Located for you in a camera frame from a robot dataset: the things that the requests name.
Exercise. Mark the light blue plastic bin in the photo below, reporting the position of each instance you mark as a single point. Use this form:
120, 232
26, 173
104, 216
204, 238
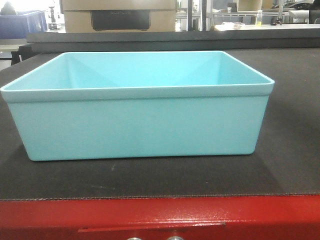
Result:
101, 105

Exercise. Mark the black conveyor belt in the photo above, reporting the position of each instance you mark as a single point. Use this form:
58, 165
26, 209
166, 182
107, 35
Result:
286, 160

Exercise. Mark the white workbench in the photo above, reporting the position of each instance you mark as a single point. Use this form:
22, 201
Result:
230, 26

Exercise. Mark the large cardboard box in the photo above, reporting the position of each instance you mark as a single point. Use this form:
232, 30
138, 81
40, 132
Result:
122, 16

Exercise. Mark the yellow liquid bottle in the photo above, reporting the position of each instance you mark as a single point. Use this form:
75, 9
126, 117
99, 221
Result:
259, 17

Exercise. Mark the red conveyor frame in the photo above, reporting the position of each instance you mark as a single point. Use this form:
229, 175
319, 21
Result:
294, 217

